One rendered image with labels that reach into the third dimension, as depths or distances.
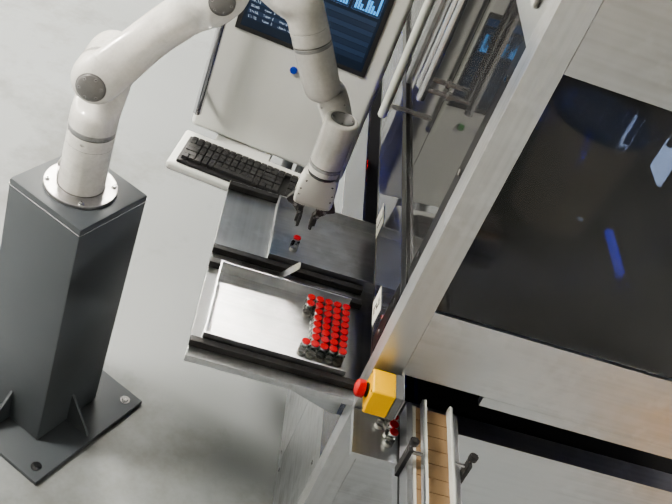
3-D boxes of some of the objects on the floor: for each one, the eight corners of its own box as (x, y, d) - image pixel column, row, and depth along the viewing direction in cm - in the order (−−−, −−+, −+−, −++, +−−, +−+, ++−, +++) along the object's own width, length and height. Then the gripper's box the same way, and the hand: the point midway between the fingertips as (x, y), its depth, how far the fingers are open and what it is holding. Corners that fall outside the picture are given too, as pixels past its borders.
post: (276, 590, 279) (644, -103, 153) (274, 608, 274) (652, -90, 148) (255, 584, 278) (607, -117, 152) (252, 603, 274) (614, -104, 147)
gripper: (291, 167, 235) (271, 224, 246) (354, 186, 237) (332, 242, 248) (294, 151, 241) (274, 207, 252) (355, 170, 243) (333, 225, 254)
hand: (305, 219), depth 249 cm, fingers open, 3 cm apart
